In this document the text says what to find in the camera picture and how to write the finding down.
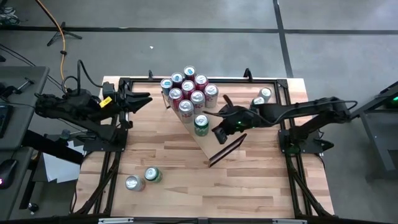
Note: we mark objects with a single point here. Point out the silver metal bracket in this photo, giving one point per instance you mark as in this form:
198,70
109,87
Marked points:
115,220
289,221

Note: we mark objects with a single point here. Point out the black clamp tool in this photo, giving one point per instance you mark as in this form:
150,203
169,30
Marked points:
9,90

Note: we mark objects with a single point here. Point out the yellow label tag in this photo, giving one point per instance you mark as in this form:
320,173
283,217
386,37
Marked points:
105,102

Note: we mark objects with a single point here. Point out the green Sprite can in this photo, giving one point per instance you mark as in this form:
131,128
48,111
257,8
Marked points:
152,174
258,100
201,124

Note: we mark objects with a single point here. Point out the grey metal stand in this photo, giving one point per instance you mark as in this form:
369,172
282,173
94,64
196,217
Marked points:
382,140

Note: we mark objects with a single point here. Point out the black tripod stand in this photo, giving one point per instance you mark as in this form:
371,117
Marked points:
74,35

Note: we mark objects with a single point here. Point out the white paper sheets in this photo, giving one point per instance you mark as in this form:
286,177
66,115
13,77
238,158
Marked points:
59,169

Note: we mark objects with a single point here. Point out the silver Diet Coke can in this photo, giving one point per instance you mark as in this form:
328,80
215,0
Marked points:
211,93
186,109
265,93
133,183
198,100

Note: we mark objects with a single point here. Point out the black computer mouse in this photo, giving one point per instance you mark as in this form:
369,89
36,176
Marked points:
7,172

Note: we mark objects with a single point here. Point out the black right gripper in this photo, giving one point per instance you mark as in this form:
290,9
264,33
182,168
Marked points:
239,116

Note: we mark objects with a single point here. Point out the black keyboard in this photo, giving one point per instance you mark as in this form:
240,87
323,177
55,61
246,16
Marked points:
2,121

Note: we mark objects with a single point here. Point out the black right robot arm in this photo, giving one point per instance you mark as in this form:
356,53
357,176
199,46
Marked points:
295,110

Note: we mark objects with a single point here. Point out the black table clamp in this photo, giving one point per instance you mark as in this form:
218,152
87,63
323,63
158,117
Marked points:
150,75
247,74

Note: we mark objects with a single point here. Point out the dark grey desk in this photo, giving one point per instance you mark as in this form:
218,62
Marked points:
17,202

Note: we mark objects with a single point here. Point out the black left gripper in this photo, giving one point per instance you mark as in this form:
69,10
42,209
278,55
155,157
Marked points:
124,96

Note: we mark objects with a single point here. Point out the black round knob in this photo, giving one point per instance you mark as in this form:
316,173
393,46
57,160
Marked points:
32,207

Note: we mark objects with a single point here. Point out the wooden shelf with black frame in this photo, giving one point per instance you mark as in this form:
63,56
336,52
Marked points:
208,143

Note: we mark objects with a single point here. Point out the black metal rig frame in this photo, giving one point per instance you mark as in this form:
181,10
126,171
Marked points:
233,81

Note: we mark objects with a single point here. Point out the black support beam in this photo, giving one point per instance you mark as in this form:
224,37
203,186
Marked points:
53,148

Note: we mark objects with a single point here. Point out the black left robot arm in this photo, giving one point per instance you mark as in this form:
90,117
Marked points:
71,105

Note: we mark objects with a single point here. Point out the grey side desk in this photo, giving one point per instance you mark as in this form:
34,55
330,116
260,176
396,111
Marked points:
34,77

